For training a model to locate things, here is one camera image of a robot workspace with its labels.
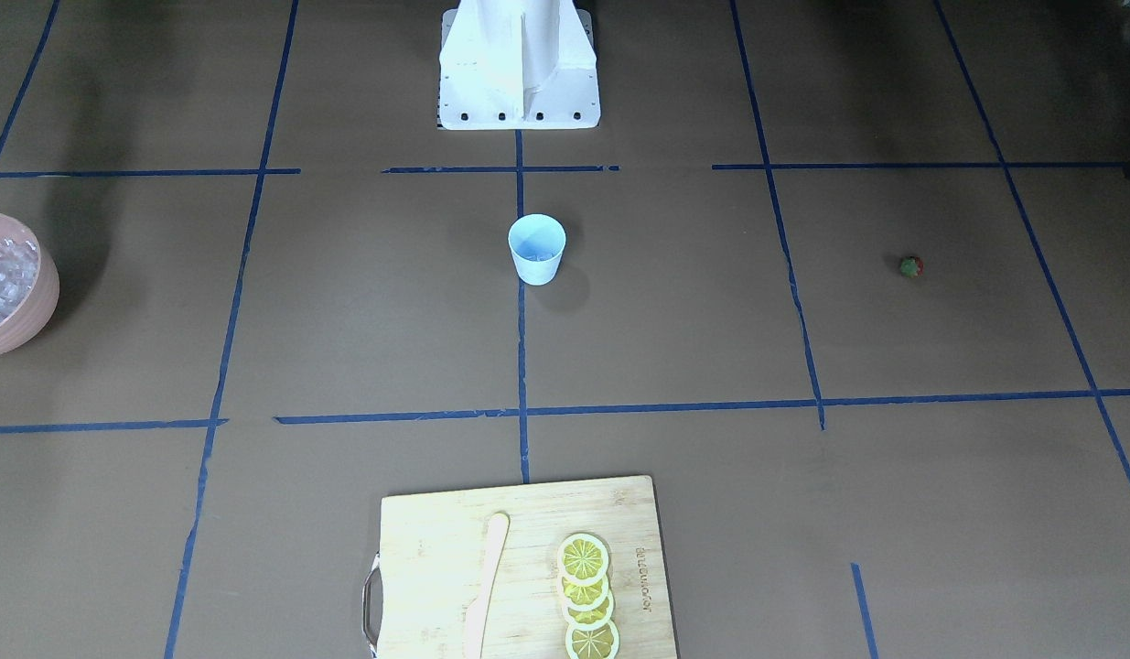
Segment red strawberry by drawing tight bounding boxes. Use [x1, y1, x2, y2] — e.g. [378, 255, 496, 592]
[899, 255, 925, 279]

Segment light blue cup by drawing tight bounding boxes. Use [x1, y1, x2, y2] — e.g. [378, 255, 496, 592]
[507, 213, 567, 286]

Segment pile of clear ice cubes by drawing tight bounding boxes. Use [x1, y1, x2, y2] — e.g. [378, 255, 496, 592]
[0, 239, 40, 324]

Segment wooden cutting board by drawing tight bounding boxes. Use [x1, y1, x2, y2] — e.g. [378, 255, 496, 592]
[365, 475, 678, 658]

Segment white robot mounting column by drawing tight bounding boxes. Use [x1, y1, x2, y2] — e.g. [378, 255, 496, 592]
[436, 1, 601, 131]

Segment pink bowl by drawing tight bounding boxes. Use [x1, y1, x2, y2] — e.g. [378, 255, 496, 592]
[0, 213, 59, 355]

